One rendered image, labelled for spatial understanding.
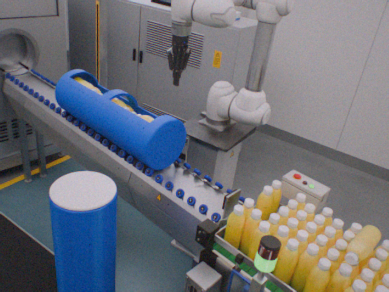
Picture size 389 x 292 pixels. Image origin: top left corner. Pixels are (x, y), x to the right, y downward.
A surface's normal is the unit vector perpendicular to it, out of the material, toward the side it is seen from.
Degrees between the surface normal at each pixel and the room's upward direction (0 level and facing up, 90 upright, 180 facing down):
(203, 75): 90
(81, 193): 0
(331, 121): 90
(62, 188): 0
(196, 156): 90
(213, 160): 90
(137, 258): 0
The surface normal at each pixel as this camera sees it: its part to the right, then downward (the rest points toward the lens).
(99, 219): 0.62, 0.44
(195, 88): -0.58, 0.34
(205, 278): 0.11, -0.87
